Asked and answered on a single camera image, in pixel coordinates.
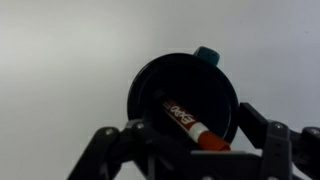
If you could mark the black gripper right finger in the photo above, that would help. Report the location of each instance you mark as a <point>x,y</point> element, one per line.
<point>271,137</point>

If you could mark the dark teal mug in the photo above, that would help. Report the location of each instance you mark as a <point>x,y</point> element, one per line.
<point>196,83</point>

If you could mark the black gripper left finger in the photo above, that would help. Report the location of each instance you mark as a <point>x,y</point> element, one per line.
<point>149,140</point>

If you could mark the red dry erase marker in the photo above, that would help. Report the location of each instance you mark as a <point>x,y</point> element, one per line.
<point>196,130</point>

